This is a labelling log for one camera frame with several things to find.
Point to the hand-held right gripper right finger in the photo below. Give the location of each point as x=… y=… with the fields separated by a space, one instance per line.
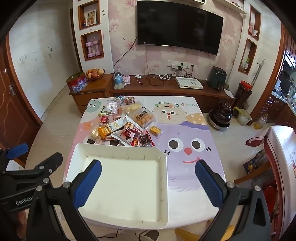
x=209 y=185

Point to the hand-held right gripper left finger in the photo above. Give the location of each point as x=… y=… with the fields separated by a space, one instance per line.
x=89 y=183

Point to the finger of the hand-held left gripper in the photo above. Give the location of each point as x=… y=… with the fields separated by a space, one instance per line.
x=17 y=150
x=49 y=162

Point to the white plastic tray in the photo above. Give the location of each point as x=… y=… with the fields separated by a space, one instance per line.
x=129 y=180

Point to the silver red-print snack bag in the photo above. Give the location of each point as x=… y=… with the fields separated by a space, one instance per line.
x=123 y=136

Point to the small yellow pastry packet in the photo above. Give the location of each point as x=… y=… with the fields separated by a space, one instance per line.
x=154 y=130

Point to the pile of assorted snack packets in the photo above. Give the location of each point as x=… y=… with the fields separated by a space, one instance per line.
x=111 y=107

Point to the clear rice cracker pack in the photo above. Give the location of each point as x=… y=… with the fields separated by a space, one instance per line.
x=133 y=107

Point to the blue printed box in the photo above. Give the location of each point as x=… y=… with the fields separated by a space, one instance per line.
x=254 y=163

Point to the red plastic bucket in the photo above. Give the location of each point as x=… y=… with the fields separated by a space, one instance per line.
x=269 y=197

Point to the red pouch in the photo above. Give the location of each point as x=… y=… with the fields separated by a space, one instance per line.
x=254 y=141

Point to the cartoon printed tablecloth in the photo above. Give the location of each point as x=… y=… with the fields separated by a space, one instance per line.
x=185 y=120

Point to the white covered appliance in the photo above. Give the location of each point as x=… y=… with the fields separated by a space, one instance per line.
x=282 y=162

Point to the yellow oil bottle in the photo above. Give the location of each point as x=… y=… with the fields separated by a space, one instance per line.
x=260 y=122

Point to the round red tin box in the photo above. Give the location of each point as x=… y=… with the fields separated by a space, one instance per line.
x=77 y=84

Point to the sheet of paper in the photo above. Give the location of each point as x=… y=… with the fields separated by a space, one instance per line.
x=229 y=92

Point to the brown basket with red lid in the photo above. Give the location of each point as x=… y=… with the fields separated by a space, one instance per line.
x=244 y=95

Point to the bowl of fruit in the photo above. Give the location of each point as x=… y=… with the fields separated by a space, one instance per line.
x=94 y=74

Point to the white set-top box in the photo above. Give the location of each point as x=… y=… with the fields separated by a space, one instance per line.
x=188 y=83

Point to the wooden television cabinet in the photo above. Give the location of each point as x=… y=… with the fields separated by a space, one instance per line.
x=166 y=89

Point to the blue snow globe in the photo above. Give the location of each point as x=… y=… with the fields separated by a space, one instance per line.
x=118 y=80

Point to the dark green air fryer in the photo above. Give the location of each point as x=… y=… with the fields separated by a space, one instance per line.
x=216 y=77

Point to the pink toy figure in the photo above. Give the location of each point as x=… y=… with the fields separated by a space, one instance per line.
x=126 y=78

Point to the small white device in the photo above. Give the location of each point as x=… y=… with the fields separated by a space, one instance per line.
x=138 y=77

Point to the pink dumbbell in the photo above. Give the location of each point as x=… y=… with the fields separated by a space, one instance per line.
x=96 y=47
x=89 y=49

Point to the white mop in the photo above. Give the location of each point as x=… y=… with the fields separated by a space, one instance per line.
x=257 y=69

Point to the framed picture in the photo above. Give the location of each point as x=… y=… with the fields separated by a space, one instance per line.
x=90 y=17

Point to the black curved television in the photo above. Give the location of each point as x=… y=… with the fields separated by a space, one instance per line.
x=178 y=23

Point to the white light switch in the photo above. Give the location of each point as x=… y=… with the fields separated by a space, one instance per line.
x=22 y=58

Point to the white wall sockets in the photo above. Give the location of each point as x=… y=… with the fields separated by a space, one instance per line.
x=172 y=63

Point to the white wall niche shelf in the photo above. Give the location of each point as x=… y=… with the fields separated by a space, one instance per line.
x=266 y=34
x=104 y=46

